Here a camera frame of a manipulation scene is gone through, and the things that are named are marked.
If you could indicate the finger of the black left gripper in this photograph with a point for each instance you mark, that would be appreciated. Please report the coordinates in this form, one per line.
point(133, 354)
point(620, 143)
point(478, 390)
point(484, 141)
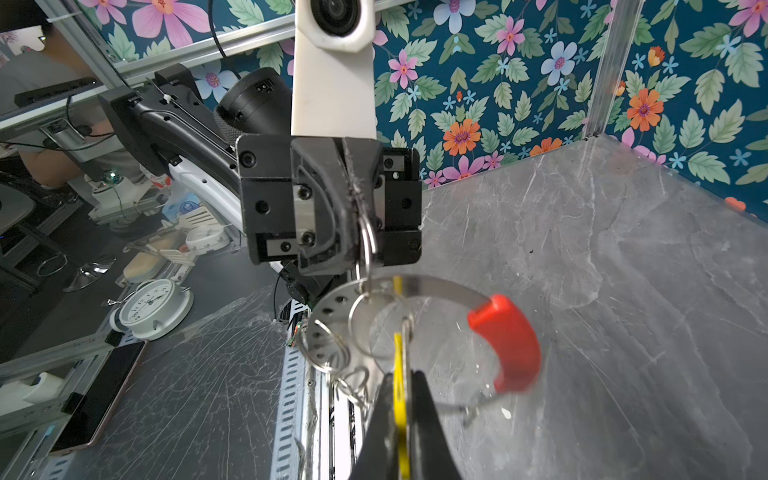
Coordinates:
point(362, 159)
point(323, 207)

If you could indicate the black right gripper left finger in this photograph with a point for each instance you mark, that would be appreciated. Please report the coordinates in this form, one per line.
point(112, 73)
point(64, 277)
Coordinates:
point(378, 458)

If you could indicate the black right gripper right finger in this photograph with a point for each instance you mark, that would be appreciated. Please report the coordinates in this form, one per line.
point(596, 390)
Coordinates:
point(430, 456)

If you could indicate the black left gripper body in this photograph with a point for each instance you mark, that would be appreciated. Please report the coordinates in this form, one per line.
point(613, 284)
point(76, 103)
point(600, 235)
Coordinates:
point(268, 208)

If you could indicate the yellow key tag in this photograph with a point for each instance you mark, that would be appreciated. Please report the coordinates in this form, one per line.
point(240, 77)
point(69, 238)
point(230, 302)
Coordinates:
point(401, 397)

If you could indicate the silver metal keyring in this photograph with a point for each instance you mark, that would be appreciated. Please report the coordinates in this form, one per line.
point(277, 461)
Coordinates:
point(344, 335)

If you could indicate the red key tag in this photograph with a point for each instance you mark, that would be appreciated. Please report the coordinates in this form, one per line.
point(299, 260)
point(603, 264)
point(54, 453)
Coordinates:
point(513, 339)

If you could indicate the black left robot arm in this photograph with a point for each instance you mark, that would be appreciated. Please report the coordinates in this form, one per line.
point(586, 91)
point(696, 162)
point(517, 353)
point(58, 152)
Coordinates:
point(167, 128)

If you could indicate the white round clock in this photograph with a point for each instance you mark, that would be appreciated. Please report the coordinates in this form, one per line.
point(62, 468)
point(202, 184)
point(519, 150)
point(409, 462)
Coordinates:
point(155, 309)

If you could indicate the black smartphone on desk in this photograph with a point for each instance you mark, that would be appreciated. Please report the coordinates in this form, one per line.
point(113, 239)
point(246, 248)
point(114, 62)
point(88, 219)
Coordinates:
point(94, 411)

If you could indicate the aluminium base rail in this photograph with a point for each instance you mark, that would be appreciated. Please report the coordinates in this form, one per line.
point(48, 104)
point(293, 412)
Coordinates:
point(328, 435)

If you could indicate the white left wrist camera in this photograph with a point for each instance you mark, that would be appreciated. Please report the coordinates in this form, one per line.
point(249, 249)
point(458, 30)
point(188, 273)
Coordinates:
point(333, 81)

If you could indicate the white perforated cable duct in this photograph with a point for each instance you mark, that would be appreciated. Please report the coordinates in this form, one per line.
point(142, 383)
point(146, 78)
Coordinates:
point(287, 444)

